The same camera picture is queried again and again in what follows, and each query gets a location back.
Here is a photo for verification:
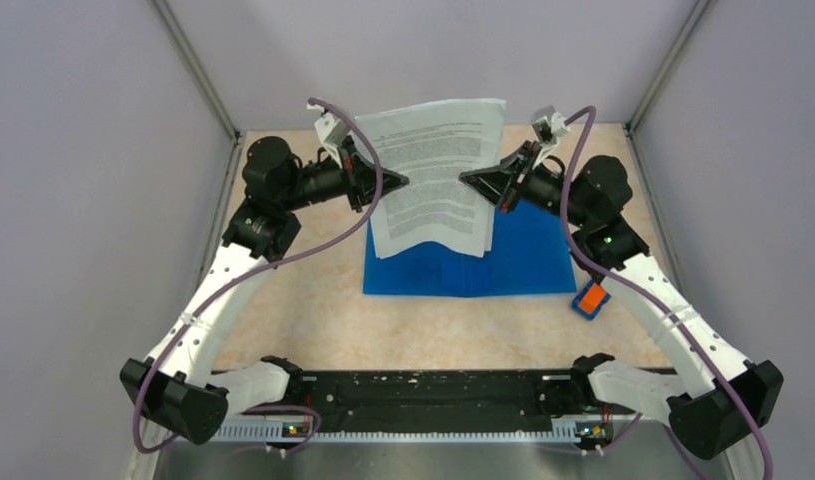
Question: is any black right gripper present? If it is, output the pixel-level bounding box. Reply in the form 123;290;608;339
460;141;591;229

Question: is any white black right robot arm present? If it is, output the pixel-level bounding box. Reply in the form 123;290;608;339
566;155;783;460

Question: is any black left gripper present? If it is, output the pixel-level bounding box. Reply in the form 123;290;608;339
281;134;409;212

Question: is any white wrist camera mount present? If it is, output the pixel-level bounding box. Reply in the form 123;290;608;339
307;97;351;167
530;105;570;166

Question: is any grey aluminium frame post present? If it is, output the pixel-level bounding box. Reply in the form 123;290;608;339
625;0;717;137

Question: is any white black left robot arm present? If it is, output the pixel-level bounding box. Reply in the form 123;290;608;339
120;136;409;453

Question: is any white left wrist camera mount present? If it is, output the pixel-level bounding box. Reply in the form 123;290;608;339
307;97;351;167

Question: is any grey left frame post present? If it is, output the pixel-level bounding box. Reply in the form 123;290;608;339
148;0;243;144

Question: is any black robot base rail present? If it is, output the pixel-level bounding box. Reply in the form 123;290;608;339
241;368;637;440

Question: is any blue plastic file folder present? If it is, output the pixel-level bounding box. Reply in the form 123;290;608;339
362;202;577;298

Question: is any white printed paper stack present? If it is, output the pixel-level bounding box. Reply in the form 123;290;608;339
356;98;506;259

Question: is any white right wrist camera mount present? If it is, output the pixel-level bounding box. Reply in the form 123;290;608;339
530;105;570;166

